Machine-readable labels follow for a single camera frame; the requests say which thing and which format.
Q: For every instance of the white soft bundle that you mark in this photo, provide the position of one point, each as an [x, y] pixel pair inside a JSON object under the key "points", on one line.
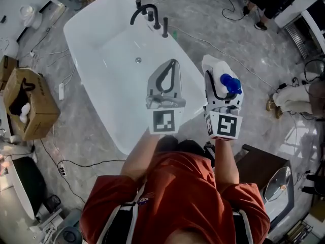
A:
{"points": [[26, 108], [24, 118]]}

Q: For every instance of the large open cardboard box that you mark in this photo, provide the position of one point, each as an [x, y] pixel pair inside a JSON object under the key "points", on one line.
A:
{"points": [[43, 110]]}

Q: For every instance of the white power strip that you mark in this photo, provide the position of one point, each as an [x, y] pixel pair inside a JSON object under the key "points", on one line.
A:
{"points": [[62, 169], [61, 91]]}

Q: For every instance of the black white-rimmed tub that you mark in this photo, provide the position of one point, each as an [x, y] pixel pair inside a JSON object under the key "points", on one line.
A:
{"points": [[29, 184]]}

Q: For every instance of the dark wooden table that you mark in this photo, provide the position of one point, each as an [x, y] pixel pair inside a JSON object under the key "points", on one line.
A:
{"points": [[254, 166]]}

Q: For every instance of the person's orange shirt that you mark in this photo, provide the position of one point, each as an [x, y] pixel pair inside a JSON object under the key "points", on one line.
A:
{"points": [[182, 192]]}

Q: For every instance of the black hip pack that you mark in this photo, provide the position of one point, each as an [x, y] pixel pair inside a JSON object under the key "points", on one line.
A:
{"points": [[209, 151]]}

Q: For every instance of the person's black shorts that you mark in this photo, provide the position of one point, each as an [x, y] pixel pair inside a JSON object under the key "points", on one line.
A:
{"points": [[188, 146]]}

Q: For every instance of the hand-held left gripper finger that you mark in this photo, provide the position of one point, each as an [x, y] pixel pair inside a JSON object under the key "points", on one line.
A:
{"points": [[151, 85], [177, 85]]}

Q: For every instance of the white washbasin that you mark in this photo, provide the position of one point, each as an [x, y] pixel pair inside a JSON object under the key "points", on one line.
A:
{"points": [[276, 187]]}

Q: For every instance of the person's left forearm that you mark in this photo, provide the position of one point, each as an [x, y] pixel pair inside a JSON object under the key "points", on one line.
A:
{"points": [[139, 159]]}

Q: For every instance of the white toilet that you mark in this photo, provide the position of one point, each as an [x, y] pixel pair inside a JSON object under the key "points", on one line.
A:
{"points": [[31, 19]]}

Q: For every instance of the black arched faucet spout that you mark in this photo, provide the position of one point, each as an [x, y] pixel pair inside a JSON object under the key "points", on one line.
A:
{"points": [[157, 22]]}

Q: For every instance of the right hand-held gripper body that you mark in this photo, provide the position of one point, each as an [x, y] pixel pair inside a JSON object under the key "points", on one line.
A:
{"points": [[226, 126]]}

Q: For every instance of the white bathtub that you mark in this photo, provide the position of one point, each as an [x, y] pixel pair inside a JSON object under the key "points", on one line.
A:
{"points": [[114, 60]]}

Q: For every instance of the small cardboard box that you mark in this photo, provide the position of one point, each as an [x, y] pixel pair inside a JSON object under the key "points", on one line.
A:
{"points": [[7, 67]]}

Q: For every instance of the white spray bottle blue nozzle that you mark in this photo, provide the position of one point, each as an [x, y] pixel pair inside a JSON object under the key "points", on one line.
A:
{"points": [[221, 71]]}

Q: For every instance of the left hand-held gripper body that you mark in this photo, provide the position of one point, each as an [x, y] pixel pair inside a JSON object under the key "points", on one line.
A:
{"points": [[165, 121]]}

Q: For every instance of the black faucet knob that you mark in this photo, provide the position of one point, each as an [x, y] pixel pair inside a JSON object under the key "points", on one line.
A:
{"points": [[150, 16], [138, 3]]}

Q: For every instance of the person's right forearm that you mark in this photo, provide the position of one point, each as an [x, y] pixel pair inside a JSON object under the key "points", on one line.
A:
{"points": [[226, 166]]}

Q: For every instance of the person's head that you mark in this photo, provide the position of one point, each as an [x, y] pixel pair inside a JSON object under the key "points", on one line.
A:
{"points": [[198, 238]]}

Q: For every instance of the person's black chest harness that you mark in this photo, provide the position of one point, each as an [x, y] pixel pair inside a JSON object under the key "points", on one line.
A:
{"points": [[124, 225]]}

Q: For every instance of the black hand shower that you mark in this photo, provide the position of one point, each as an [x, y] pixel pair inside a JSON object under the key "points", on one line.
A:
{"points": [[165, 28]]}

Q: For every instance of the black bag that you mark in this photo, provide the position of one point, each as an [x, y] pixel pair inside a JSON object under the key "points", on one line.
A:
{"points": [[16, 105]]}

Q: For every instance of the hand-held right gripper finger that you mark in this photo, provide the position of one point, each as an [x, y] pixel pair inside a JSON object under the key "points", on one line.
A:
{"points": [[240, 100], [208, 93]]}

